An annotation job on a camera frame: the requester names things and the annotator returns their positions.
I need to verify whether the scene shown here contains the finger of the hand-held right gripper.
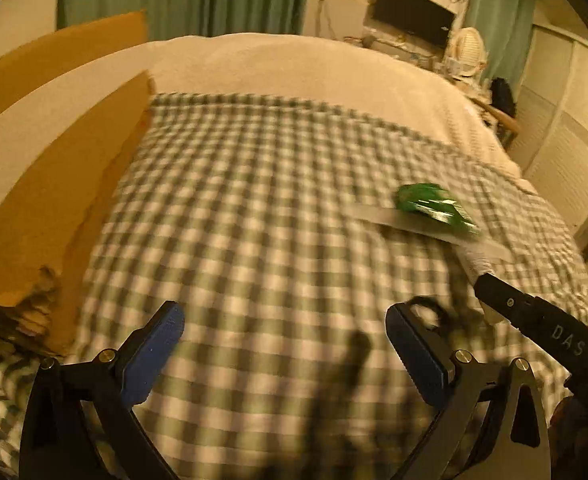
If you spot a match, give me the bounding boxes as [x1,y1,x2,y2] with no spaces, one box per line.
[474,271,536,332]

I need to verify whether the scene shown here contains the white louvred wardrobe doors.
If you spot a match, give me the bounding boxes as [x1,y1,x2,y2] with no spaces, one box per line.
[509,25,588,241]

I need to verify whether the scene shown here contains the grey strip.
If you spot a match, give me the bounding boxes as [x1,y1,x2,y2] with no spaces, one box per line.
[351,202,515,281]

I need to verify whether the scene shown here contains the wooden chair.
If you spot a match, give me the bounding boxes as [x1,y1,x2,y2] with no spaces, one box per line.
[469,95,520,146]

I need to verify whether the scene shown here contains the white bed cover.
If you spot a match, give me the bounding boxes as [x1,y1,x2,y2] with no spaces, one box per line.
[0,35,525,241]

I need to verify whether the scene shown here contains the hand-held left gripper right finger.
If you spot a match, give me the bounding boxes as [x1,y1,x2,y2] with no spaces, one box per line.
[385,302,550,480]

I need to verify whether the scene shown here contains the green foil packet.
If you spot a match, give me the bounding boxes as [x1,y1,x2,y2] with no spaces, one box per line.
[395,182,481,237]

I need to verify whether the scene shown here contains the checked blanket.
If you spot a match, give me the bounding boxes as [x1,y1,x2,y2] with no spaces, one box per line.
[0,92,588,480]

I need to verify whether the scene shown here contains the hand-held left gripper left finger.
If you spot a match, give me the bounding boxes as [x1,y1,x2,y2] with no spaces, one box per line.
[18,301,185,480]

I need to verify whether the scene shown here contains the black bag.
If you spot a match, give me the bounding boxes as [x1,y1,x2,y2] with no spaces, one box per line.
[489,77,517,118]

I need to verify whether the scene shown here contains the brown cardboard box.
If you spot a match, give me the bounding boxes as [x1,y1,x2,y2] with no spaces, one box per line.
[0,10,155,356]

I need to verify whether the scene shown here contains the narrow green curtain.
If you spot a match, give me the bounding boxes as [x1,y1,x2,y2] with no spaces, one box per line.
[466,0,537,86]

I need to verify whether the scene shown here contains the black television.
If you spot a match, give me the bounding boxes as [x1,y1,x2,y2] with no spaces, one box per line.
[371,0,457,51]

